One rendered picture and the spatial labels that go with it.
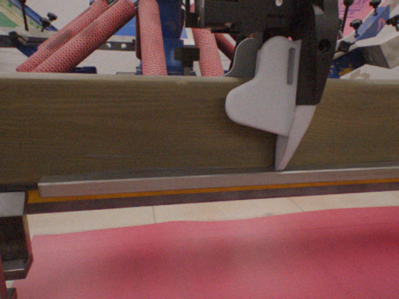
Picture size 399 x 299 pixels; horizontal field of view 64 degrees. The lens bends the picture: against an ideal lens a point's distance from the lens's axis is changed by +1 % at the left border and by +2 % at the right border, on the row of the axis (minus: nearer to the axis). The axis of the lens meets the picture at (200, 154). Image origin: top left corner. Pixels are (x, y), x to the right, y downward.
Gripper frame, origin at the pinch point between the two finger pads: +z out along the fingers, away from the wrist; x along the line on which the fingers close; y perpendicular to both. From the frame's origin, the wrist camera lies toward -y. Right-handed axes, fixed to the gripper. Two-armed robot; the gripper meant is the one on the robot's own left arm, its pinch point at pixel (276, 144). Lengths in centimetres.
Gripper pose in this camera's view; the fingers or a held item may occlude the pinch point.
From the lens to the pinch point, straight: 26.3
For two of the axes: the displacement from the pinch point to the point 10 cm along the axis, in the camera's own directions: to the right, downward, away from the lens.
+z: -0.3, 9.5, 3.2
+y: -9.8, 0.4, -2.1
